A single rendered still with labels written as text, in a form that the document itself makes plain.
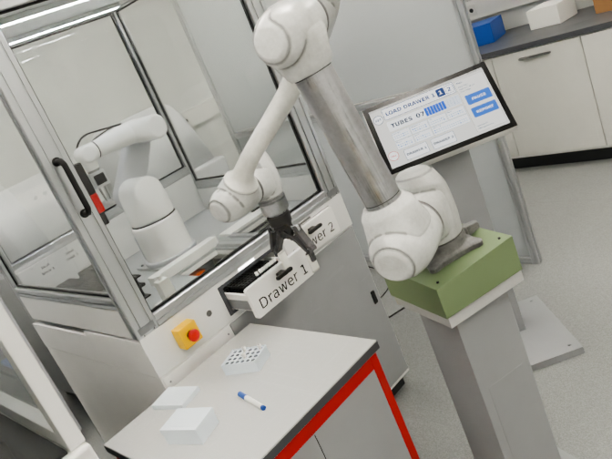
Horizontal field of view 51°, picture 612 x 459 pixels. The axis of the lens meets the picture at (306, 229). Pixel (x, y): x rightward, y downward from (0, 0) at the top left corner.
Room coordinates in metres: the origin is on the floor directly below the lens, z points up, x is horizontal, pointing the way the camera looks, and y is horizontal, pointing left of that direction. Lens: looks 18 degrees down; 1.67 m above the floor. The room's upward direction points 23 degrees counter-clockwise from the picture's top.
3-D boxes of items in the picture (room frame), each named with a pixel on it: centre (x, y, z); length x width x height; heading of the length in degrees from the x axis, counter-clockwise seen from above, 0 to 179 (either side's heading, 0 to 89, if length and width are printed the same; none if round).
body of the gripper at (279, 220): (1.96, 0.06, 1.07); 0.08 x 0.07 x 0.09; 39
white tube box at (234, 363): (1.77, 0.32, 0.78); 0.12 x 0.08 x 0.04; 61
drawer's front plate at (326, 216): (2.33, -0.01, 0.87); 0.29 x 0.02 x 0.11; 129
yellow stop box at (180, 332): (1.91, 0.48, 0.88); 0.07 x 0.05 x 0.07; 129
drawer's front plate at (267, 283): (2.02, 0.15, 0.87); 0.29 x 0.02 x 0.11; 129
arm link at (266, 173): (1.95, 0.07, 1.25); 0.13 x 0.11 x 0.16; 141
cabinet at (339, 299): (2.53, 0.50, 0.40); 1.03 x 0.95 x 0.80; 129
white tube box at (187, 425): (1.52, 0.49, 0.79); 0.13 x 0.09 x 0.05; 57
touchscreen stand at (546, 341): (2.46, -0.64, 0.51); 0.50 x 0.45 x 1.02; 175
